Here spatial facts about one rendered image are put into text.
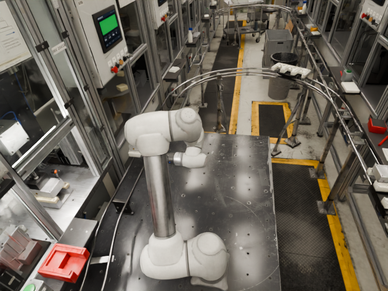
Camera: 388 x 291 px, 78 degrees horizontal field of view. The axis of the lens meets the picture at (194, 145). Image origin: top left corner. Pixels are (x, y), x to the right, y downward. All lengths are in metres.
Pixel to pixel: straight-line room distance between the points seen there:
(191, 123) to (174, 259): 0.60
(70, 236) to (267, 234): 1.03
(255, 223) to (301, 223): 0.94
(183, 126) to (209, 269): 0.63
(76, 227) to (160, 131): 0.69
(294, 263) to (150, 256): 1.32
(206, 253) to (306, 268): 1.23
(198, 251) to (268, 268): 0.43
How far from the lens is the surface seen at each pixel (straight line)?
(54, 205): 1.50
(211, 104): 3.78
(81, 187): 1.56
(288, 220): 2.38
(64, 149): 1.64
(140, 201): 1.65
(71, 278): 1.21
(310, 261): 2.25
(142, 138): 0.98
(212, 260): 1.13
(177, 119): 0.95
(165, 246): 1.12
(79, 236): 1.35
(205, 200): 1.59
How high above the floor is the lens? 1.95
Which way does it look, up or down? 40 degrees down
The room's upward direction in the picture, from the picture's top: 5 degrees counter-clockwise
